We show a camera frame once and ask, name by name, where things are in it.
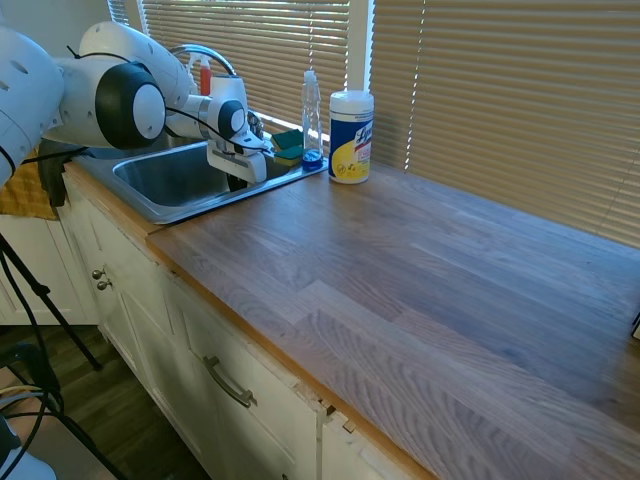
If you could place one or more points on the narrow tan window blinds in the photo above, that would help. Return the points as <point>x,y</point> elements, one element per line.
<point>270,55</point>

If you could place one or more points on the black camera tripod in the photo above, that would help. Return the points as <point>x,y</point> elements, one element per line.
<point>47,305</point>

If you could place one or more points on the red spray bottle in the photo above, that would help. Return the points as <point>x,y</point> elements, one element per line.
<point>205,81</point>

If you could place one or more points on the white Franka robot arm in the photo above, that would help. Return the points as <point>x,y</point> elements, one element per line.
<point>125,55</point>

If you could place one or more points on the round metal cabinet knob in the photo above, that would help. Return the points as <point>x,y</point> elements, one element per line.
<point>104,285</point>
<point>98,274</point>

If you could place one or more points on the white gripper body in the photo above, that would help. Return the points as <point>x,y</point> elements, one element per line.
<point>235,157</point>

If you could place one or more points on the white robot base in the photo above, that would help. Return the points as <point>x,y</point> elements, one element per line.
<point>20,460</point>

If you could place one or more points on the dark hanging cloth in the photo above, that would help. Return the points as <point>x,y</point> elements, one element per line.
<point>54,175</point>

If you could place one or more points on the yellow checkered towel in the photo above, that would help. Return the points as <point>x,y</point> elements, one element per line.
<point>22,192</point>

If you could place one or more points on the white window frame post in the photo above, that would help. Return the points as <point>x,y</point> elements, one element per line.
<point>361,45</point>

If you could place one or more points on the yellow Lysol wipes canister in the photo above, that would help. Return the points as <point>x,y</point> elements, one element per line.
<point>351,145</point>

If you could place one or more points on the clear dish soap bottle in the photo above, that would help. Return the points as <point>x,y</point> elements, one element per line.
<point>311,125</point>

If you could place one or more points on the yellow green sponge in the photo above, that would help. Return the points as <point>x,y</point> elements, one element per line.
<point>289,157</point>

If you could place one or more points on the green scrub sponge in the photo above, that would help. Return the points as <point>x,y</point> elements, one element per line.
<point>287,139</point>

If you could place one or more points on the stainless steel sink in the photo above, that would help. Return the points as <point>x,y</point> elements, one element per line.
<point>170,180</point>

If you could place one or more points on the wide tan window blinds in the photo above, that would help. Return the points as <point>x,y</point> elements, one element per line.
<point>520,100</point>

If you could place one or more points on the white faucet water filter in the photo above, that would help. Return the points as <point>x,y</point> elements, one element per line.
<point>228,89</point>

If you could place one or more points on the white kitchen cabinet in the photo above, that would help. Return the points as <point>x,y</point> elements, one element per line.
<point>165,325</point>

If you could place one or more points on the chrome curved faucet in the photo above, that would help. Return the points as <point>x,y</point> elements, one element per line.
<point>200,48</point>

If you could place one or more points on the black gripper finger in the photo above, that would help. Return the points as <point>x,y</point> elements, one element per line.
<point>236,182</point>

